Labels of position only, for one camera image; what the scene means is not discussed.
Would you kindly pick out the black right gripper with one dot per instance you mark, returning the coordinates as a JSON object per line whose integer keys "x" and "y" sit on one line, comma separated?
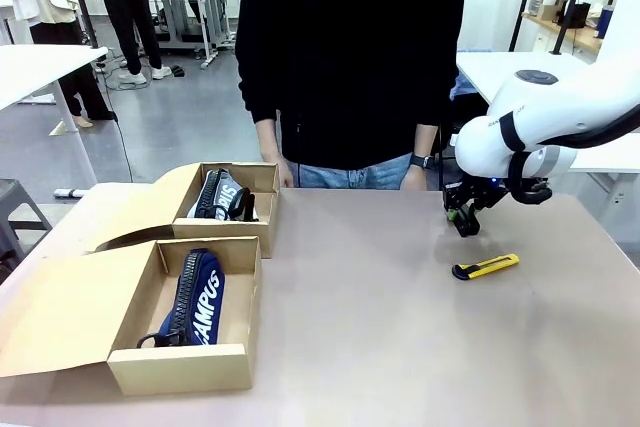
{"x": 472, "y": 192}

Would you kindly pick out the grey zip pencil case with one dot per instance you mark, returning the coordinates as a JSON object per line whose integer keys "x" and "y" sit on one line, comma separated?
{"x": 220, "y": 197}

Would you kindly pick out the navy blue pencil case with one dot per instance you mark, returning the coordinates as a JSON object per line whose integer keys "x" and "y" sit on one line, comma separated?
{"x": 200, "y": 297}

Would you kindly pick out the person's right forearm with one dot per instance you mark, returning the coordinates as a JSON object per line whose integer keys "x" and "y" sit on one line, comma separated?
{"x": 267, "y": 139}

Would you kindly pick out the black box on shelf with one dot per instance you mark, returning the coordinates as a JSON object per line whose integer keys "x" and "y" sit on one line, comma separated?
{"x": 580, "y": 16}

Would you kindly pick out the small open cardboard box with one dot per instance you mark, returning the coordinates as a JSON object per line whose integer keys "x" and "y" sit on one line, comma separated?
{"x": 225, "y": 237}

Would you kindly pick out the large open cardboard box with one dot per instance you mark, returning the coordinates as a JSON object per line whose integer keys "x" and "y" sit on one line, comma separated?
{"x": 125, "y": 297}

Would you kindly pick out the person's left hand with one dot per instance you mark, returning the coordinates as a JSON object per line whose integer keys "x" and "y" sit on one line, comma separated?
{"x": 414, "y": 181}

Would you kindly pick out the person's right hand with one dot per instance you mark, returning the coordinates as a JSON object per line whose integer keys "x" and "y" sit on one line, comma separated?
{"x": 284, "y": 174}

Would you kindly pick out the yellow black utility knife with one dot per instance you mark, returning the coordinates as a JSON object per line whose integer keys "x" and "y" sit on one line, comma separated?
{"x": 487, "y": 267}

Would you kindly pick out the black wristwatch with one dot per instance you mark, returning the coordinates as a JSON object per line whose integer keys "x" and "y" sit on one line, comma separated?
{"x": 422, "y": 162}

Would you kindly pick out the person's blue jeans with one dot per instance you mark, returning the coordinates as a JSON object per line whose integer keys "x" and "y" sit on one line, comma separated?
{"x": 350, "y": 178}

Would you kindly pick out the white table with blue edge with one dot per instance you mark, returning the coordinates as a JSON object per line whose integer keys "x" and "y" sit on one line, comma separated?
{"x": 480, "y": 72}

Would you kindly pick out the person's black hoodie torso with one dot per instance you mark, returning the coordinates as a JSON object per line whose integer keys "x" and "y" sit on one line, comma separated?
{"x": 350, "y": 47}

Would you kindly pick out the grey small drawer unit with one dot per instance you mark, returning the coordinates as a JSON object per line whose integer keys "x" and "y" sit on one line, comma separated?
{"x": 536, "y": 4}

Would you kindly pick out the small brown cardboard carton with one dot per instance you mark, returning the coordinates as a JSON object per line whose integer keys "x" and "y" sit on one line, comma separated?
{"x": 555, "y": 4}

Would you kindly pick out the thick black stand pole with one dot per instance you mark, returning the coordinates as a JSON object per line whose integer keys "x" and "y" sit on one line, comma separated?
{"x": 570, "y": 2}

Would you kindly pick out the dark blue bottle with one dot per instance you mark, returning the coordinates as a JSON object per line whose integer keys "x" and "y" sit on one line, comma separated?
{"x": 605, "y": 22}

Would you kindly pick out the black foot pedal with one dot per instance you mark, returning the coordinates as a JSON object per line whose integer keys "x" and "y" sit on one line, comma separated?
{"x": 178, "y": 71}

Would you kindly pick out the grey workbench with wooden top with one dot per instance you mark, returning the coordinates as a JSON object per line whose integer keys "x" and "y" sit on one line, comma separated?
{"x": 195, "y": 12}

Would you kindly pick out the white tube on floor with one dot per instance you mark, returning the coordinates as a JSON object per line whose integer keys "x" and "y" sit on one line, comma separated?
{"x": 70, "y": 193}

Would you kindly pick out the black tripod pole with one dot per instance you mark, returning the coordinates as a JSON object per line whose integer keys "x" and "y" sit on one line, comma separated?
{"x": 82, "y": 2}

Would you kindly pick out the grey metal stool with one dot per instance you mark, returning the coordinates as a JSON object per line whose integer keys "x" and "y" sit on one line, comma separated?
{"x": 15, "y": 197}

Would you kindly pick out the white side table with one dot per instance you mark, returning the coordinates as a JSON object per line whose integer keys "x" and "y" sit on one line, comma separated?
{"x": 35, "y": 72}

